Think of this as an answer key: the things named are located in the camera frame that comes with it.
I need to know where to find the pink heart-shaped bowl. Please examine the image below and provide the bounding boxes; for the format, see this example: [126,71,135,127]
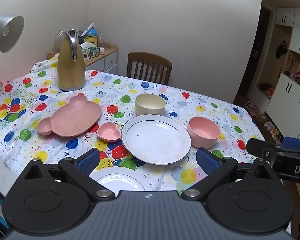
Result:
[97,122,121,142]

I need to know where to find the large white plate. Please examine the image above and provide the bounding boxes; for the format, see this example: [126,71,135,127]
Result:
[121,114,192,165]

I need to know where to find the pink round bowl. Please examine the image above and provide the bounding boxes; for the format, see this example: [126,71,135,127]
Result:
[186,116,221,149]

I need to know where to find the green tissue box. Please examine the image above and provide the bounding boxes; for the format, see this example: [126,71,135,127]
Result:
[80,42,100,58]

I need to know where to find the row of shoes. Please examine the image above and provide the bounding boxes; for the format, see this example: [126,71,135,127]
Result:
[242,100,283,145]

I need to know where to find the black hanging bag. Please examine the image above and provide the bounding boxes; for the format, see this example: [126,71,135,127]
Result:
[276,40,288,58]

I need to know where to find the red shoes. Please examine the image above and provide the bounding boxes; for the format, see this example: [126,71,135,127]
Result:
[259,83,275,96]

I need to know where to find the balloon print tablecloth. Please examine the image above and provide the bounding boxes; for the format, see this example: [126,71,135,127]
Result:
[0,59,267,196]

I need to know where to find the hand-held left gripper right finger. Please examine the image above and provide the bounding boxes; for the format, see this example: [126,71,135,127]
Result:
[181,147,282,202]

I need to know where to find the small white plate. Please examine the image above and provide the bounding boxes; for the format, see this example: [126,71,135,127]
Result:
[89,166,154,192]

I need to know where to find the pink bear-shaped plate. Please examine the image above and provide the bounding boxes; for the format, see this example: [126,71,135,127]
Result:
[37,95,102,138]

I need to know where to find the cream round bowl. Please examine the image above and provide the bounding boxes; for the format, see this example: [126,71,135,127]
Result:
[135,93,166,116]

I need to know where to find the clear glass dome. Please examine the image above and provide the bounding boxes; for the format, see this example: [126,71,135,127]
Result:
[54,30,65,48]

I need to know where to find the blue and yellow bag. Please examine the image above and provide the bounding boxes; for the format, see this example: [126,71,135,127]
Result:
[79,29,98,46]

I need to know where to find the white wall cabinet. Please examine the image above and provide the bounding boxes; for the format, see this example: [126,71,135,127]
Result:
[256,5,300,140]

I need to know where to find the dark brown door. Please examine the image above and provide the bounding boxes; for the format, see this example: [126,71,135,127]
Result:
[234,5,273,105]

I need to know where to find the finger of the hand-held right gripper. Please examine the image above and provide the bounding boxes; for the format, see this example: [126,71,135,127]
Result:
[282,136,300,152]
[246,138,282,159]

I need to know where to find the white stick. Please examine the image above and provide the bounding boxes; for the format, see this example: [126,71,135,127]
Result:
[80,23,94,37]

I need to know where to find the brown wooden chair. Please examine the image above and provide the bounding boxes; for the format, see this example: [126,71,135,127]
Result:
[127,52,173,85]

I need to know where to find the gold thermos jug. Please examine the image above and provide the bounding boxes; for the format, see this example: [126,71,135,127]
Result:
[57,29,86,92]

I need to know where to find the white sideboard with wooden top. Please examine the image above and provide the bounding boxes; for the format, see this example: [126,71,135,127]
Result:
[47,45,118,75]

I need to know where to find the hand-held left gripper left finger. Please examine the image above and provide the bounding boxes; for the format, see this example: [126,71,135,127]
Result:
[19,148,115,202]

